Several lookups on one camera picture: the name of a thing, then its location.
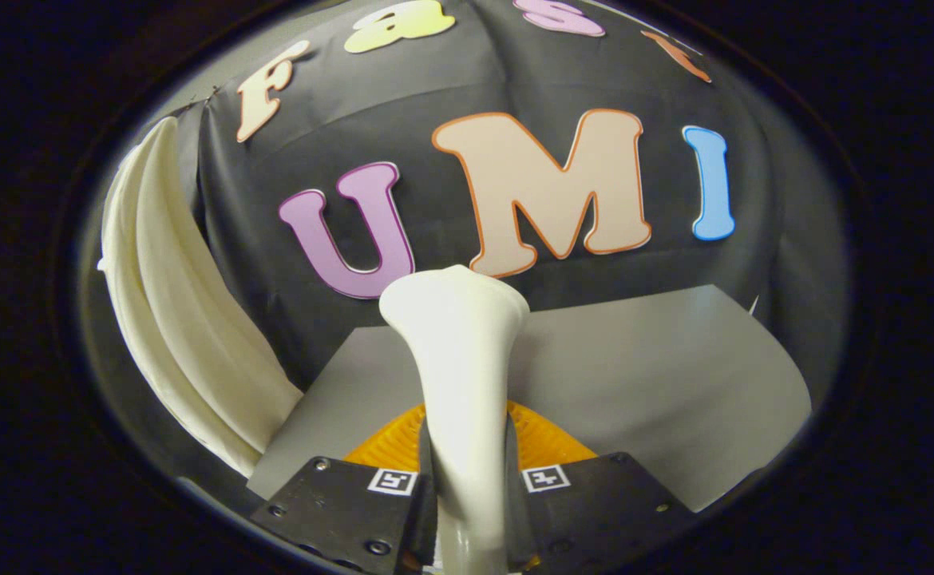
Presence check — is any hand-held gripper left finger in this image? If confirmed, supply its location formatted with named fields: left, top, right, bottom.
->
left=250, top=402, right=438, bottom=575

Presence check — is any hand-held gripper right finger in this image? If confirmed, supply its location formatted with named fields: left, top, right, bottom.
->
left=504, top=402, right=696, bottom=575

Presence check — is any white garment steamer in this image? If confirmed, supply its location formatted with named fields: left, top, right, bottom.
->
left=378, top=265, right=532, bottom=575

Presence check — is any cream button-up shirt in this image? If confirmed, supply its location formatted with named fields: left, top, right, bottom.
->
left=98, top=117, right=305, bottom=478

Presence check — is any white cabinet with grey top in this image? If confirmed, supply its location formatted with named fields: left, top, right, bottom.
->
left=247, top=284, right=813, bottom=514

